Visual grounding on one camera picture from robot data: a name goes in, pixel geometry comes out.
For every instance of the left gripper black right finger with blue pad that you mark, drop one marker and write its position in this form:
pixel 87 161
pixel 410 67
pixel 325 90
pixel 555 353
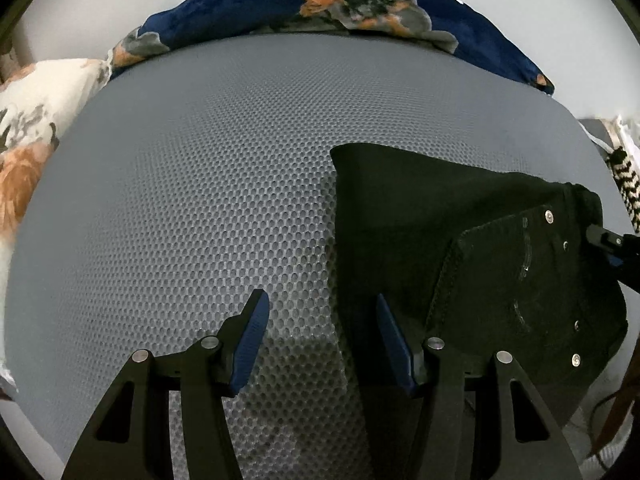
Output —
pixel 468 416

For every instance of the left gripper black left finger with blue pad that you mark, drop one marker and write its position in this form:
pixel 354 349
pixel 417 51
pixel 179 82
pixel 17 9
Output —
pixel 128 434

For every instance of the black pants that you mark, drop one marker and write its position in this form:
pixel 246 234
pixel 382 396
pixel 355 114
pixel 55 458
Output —
pixel 488 260

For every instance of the black white striped cloth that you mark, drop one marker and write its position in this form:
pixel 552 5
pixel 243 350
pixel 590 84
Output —
pixel 627 182

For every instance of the white crumpled cloth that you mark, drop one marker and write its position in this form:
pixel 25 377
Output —
pixel 610 134

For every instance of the grey mesh mattress cover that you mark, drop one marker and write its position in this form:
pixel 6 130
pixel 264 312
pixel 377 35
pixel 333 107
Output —
pixel 195 177

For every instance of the white floral pillow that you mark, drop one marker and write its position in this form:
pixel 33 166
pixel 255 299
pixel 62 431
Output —
pixel 39 102

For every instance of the navy floral blanket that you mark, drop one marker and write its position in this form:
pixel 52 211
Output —
pixel 447 25

